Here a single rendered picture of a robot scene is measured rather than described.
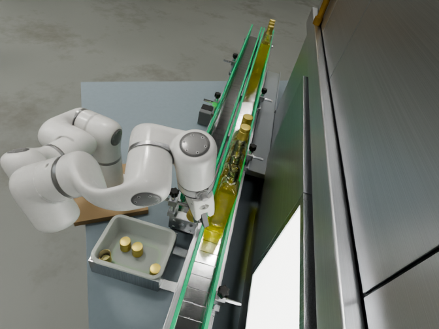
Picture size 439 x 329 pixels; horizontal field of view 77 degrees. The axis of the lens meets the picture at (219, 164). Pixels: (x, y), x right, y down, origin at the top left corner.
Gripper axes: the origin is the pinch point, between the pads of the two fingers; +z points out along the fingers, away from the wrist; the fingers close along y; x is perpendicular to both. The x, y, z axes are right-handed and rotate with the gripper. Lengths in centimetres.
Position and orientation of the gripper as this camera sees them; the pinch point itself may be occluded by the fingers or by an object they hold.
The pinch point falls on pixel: (196, 209)
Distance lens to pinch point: 70.4
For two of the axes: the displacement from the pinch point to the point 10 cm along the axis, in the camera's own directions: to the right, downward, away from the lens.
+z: -0.6, 5.2, 8.5
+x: -9.2, 3.1, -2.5
